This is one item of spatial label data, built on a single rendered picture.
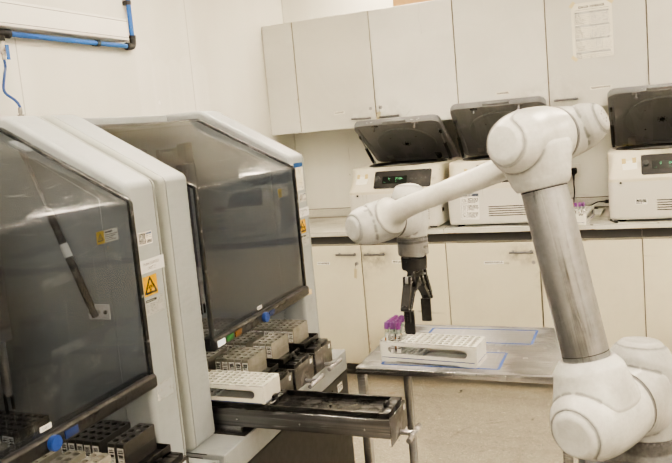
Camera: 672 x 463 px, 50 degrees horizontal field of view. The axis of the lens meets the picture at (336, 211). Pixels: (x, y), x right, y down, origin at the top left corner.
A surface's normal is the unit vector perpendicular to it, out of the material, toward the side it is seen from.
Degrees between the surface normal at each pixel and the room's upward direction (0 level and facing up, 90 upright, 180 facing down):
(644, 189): 90
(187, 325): 90
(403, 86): 90
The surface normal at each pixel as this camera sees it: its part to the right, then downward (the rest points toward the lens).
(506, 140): -0.76, 0.04
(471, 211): -0.36, 0.14
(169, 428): 0.92, -0.04
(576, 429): -0.72, 0.30
